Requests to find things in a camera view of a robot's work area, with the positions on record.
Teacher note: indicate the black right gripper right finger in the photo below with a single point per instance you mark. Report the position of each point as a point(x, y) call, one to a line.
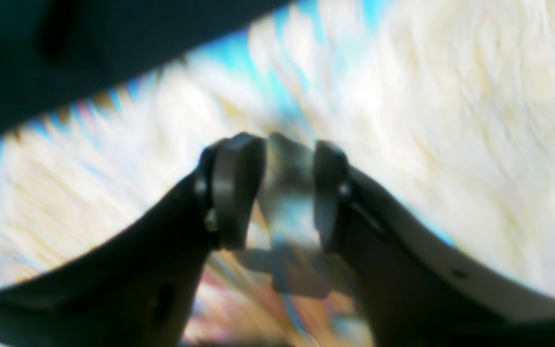
point(417, 290)

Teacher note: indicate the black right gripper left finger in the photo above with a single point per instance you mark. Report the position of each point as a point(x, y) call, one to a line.
point(137, 289)

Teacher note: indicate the dark navy T-shirt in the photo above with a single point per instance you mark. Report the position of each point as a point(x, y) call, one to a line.
point(54, 52)

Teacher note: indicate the colourful patterned tablecloth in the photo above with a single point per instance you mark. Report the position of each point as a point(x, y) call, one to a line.
point(449, 105)

